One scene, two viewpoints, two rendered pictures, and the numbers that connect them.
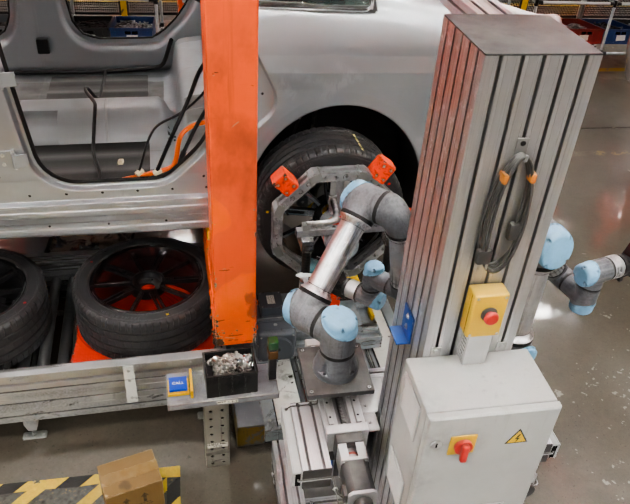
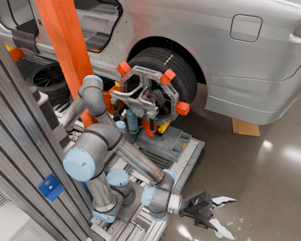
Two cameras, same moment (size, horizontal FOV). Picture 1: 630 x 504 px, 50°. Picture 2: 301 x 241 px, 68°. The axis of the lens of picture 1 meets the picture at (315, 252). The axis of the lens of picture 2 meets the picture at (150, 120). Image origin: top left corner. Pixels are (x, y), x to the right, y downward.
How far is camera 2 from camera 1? 1.91 m
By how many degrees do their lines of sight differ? 37
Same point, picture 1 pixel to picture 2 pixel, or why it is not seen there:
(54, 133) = (105, 28)
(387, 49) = (183, 6)
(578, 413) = not seen: outside the picture
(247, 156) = (64, 48)
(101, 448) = not seen: hidden behind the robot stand
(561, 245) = (75, 167)
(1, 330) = (46, 91)
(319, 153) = (141, 59)
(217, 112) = (45, 21)
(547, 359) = (262, 219)
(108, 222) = not seen: hidden behind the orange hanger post
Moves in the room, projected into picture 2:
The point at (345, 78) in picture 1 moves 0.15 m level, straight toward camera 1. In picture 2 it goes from (161, 21) to (146, 27)
